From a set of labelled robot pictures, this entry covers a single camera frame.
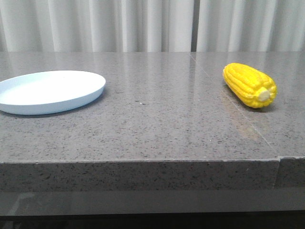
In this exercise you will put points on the yellow plastic corn cob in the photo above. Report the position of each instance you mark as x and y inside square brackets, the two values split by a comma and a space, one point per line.
[253, 87]

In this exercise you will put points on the light blue round plate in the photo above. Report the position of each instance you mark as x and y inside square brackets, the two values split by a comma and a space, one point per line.
[49, 92]

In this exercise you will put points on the white pleated curtain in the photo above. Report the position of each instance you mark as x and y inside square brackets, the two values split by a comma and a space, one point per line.
[152, 25]

